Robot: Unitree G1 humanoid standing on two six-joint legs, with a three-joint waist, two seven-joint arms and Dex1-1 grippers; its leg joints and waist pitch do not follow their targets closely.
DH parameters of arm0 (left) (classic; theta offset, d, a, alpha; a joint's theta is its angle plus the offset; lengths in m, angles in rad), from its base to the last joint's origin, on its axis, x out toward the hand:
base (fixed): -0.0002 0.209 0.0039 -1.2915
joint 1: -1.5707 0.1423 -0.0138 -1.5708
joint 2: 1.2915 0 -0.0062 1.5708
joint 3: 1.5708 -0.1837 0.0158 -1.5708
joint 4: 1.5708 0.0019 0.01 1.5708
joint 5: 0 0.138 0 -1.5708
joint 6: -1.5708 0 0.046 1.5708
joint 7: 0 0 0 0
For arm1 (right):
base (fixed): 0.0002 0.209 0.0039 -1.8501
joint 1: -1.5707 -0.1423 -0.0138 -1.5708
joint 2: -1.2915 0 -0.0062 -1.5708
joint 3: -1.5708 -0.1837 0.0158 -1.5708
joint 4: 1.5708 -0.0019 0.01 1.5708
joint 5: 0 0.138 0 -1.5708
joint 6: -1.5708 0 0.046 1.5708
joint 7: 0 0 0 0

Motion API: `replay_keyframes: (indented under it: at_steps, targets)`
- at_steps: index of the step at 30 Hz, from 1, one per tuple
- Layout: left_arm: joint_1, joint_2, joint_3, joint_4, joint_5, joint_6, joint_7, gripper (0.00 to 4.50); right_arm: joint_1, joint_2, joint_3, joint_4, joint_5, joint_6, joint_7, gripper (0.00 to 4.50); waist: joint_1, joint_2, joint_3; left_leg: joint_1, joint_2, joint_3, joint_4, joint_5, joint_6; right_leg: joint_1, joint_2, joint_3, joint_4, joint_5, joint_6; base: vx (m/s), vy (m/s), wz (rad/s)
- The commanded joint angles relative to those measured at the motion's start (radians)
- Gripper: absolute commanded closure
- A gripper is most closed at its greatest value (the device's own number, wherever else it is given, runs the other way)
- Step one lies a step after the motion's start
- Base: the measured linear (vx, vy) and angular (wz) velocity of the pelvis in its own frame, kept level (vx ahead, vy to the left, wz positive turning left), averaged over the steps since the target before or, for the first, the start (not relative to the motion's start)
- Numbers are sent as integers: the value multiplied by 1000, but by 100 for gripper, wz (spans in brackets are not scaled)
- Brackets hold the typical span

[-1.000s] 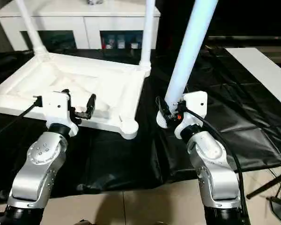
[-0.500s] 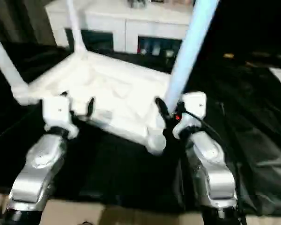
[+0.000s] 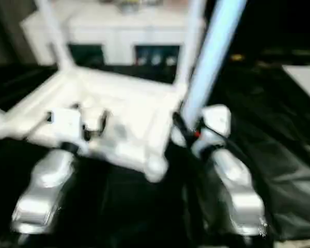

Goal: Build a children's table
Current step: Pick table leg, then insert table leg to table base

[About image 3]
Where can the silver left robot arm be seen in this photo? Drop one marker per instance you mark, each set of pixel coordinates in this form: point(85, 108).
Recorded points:
point(41, 186)

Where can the black speaker with yellow label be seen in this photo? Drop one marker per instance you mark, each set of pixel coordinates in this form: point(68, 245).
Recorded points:
point(236, 56)

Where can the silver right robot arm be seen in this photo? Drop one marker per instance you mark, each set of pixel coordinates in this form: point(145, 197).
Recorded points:
point(237, 191)

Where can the grey curtain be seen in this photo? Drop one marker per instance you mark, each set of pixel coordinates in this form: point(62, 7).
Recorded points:
point(5, 31)

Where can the black mat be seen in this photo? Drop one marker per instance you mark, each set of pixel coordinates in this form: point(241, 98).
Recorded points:
point(261, 129)

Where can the white side table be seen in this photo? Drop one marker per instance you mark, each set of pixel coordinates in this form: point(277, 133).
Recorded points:
point(304, 80)

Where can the white plastic table top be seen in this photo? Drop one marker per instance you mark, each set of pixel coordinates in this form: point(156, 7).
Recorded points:
point(134, 108)

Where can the white cabinet with glass doors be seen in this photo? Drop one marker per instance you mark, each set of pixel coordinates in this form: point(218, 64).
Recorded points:
point(113, 33)

